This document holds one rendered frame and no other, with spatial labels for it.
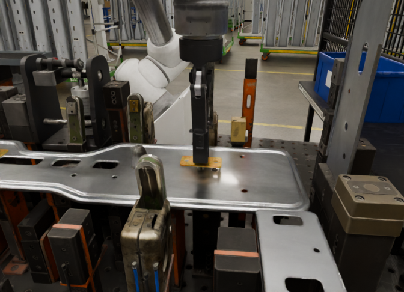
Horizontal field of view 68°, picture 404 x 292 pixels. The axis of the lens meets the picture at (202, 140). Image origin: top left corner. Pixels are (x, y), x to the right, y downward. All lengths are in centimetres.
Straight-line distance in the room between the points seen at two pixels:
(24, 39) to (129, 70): 438
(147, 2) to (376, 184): 93
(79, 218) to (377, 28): 55
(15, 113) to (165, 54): 65
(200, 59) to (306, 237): 32
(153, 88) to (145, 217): 94
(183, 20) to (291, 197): 35
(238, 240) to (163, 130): 84
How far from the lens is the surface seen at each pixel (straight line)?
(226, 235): 49
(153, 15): 121
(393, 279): 93
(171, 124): 123
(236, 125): 69
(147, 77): 132
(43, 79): 84
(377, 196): 51
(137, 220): 43
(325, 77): 102
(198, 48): 50
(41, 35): 547
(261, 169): 63
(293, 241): 48
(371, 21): 55
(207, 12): 49
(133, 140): 77
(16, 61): 100
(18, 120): 92
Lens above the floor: 132
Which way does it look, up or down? 25 degrees down
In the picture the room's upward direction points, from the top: straight up
